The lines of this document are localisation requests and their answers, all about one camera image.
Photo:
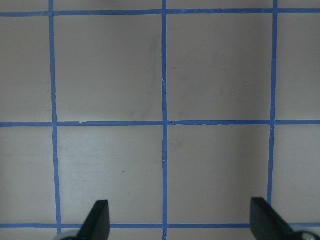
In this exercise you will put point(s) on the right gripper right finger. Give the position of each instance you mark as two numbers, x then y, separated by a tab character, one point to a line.
266	223

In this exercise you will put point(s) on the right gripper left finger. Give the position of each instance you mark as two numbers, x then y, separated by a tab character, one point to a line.
97	224

